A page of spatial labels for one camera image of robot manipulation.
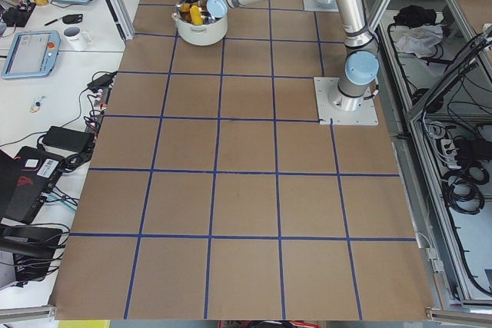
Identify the yellow corn cob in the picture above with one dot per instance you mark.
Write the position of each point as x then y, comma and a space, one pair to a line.
195, 14

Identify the black pen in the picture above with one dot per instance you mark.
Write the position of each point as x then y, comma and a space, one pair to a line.
52, 21

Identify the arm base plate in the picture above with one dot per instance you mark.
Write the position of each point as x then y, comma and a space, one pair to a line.
320, 5
336, 109

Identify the lower teach pendant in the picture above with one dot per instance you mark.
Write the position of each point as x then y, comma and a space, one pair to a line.
32, 55

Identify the black laptop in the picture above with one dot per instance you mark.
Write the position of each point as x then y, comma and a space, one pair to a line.
25, 180

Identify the white cloth heap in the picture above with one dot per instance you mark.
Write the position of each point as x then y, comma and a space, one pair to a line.
420, 41

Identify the white mug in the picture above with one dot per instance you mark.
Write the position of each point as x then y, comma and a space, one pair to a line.
77, 38

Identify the black power adapter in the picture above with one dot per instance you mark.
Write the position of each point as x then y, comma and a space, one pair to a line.
68, 139

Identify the pale green pot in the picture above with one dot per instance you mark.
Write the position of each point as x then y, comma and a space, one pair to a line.
212, 31

